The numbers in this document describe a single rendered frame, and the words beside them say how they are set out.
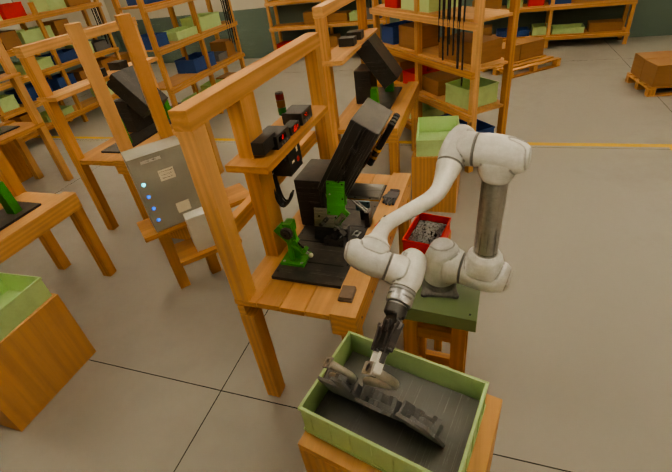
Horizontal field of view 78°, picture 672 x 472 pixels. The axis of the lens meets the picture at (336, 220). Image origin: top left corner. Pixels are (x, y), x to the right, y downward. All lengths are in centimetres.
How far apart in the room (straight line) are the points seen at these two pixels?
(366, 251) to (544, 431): 178
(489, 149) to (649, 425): 200
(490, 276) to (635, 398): 148
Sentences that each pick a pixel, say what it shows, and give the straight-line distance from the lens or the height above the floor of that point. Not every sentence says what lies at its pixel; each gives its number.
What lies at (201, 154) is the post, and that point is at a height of 175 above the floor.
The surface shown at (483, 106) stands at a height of 73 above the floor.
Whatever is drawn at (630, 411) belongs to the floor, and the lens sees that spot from 311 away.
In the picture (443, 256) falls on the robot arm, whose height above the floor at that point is 117.
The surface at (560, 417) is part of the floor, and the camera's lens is 295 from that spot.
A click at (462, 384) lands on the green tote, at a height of 90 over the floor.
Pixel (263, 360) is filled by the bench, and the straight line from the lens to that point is 269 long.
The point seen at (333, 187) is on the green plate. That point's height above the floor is 124.
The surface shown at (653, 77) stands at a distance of 783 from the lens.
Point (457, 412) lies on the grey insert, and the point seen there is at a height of 85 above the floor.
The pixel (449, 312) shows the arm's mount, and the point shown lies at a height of 93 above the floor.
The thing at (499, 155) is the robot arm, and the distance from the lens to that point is 162.
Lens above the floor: 241
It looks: 34 degrees down
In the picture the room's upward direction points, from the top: 8 degrees counter-clockwise
